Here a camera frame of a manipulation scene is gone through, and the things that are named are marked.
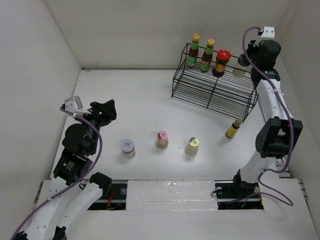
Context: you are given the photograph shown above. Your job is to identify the white lid glass jar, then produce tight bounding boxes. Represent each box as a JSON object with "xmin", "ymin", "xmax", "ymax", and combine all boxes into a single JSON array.
[{"xmin": 120, "ymin": 139, "xmax": 136, "ymax": 159}]

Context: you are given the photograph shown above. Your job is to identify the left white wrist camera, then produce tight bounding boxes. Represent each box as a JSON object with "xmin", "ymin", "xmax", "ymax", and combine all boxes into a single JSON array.
[{"xmin": 63, "ymin": 95, "xmax": 84, "ymax": 115}]

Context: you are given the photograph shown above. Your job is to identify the small yellow brown bottle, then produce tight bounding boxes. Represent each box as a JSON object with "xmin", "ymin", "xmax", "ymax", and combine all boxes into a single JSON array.
[{"xmin": 225, "ymin": 118, "xmax": 243, "ymax": 138}]

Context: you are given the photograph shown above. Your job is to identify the pink cap spice shaker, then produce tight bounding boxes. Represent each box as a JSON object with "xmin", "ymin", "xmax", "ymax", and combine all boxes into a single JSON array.
[{"xmin": 155, "ymin": 130, "xmax": 169, "ymax": 150}]

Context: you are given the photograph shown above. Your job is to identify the red green sauce bottle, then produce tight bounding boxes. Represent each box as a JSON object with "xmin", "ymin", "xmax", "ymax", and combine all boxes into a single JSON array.
[{"xmin": 199, "ymin": 39, "xmax": 215, "ymax": 73}]

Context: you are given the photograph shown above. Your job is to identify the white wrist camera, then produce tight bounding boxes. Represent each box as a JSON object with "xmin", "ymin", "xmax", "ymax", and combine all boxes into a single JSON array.
[
  {"xmin": 258, "ymin": 26, "xmax": 275, "ymax": 40},
  {"xmin": 63, "ymin": 95, "xmax": 84, "ymax": 115}
]

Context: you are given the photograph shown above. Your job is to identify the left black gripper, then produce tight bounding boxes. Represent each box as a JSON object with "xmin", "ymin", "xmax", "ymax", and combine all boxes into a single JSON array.
[{"xmin": 75, "ymin": 99, "xmax": 116, "ymax": 153}]

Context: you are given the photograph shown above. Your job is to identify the black wire rack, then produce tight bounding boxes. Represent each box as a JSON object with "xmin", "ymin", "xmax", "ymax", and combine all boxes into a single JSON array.
[{"xmin": 171, "ymin": 43, "xmax": 258, "ymax": 120}]

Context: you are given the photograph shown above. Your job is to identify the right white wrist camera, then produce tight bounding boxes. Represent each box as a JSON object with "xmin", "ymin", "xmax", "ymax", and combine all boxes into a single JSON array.
[{"xmin": 258, "ymin": 26, "xmax": 275, "ymax": 40}]

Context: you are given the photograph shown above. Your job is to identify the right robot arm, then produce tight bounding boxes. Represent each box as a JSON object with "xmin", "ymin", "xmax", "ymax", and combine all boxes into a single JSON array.
[{"xmin": 231, "ymin": 39, "xmax": 303, "ymax": 199}]

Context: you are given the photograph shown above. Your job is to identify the yellow cap spice shaker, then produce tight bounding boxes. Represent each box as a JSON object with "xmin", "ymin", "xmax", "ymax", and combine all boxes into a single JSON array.
[{"xmin": 185, "ymin": 137, "xmax": 200, "ymax": 156}]

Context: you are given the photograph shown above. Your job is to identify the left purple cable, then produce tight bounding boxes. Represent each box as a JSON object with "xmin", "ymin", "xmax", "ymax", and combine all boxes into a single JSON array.
[{"xmin": 11, "ymin": 107, "xmax": 104, "ymax": 240}]

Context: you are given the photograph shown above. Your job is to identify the red lid dark jar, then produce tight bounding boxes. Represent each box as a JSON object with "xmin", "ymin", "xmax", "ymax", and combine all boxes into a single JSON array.
[{"xmin": 212, "ymin": 49, "xmax": 231, "ymax": 78}]

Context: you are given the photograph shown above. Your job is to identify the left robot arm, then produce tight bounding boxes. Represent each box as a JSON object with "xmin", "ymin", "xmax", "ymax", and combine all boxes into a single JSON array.
[{"xmin": 11, "ymin": 96, "xmax": 117, "ymax": 240}]

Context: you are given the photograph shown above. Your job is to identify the black cap spice shaker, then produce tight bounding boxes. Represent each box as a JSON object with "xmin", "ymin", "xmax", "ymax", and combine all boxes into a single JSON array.
[{"xmin": 232, "ymin": 54, "xmax": 250, "ymax": 78}]

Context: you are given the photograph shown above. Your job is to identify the green label sauce bottle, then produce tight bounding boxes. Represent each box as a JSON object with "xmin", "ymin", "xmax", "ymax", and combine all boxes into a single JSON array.
[{"xmin": 186, "ymin": 34, "xmax": 200, "ymax": 68}]

